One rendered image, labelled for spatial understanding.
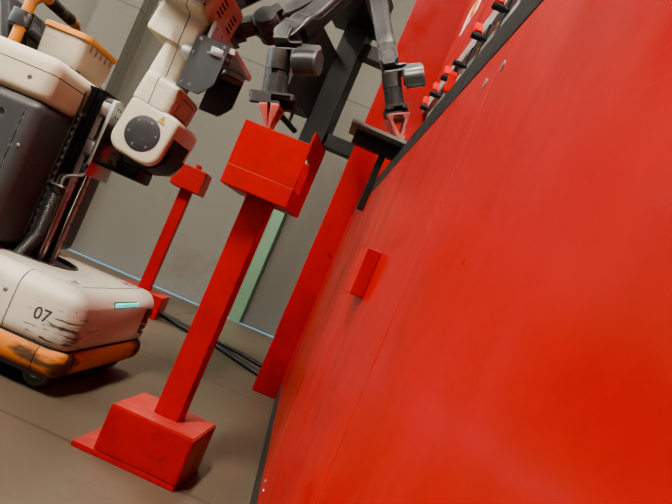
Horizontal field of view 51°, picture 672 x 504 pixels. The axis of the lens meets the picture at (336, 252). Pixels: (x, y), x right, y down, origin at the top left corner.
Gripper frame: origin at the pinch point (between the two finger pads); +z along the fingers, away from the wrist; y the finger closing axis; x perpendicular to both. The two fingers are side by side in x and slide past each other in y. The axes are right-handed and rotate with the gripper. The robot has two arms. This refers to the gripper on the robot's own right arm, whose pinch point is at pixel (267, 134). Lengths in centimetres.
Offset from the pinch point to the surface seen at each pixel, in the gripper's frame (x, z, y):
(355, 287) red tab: -57, 33, 28
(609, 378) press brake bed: -135, 36, 40
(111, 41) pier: 317, -123, -192
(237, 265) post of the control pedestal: 2.6, 30.4, -2.7
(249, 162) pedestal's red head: -4.6, 7.7, -2.0
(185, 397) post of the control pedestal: 3, 62, -10
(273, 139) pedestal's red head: -4.7, 1.9, 2.5
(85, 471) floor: -14, 77, -23
